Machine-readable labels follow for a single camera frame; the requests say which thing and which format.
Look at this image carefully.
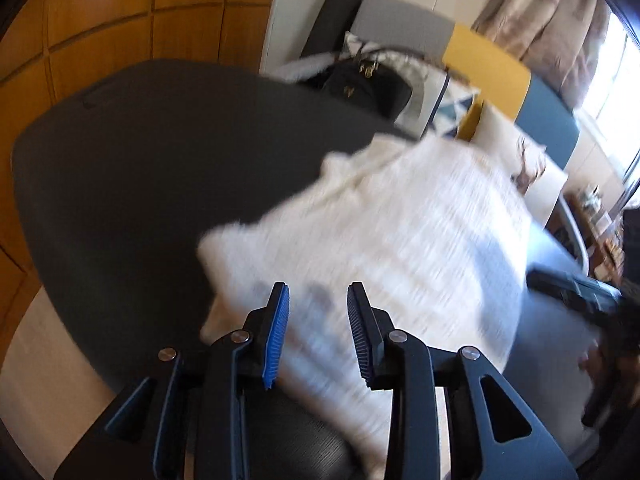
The cream knitted sweater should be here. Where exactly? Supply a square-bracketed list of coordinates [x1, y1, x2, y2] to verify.
[198, 134, 532, 479]

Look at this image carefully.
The person's right gloved hand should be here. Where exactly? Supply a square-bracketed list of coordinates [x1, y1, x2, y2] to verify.
[578, 341, 606, 382]

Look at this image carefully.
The wooden side table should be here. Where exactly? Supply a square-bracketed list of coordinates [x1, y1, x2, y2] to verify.
[565, 193, 625, 285]

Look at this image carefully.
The deer print cushion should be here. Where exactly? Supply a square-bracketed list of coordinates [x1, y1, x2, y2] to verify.
[471, 102, 568, 226]

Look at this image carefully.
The grey yellow blue sofa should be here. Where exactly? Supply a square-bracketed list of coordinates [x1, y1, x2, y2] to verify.
[271, 0, 591, 271]

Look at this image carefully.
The geometric triangle pattern cushion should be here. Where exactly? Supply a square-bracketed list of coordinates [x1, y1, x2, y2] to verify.
[343, 32, 480, 139]

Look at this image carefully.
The floral curtain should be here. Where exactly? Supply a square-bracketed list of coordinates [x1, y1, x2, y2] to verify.
[473, 0, 612, 110]

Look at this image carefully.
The black handbag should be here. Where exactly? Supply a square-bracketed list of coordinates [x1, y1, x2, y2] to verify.
[297, 47, 425, 120]

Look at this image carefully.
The black rolled mat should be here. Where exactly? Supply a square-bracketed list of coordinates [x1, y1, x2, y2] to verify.
[300, 0, 363, 58]

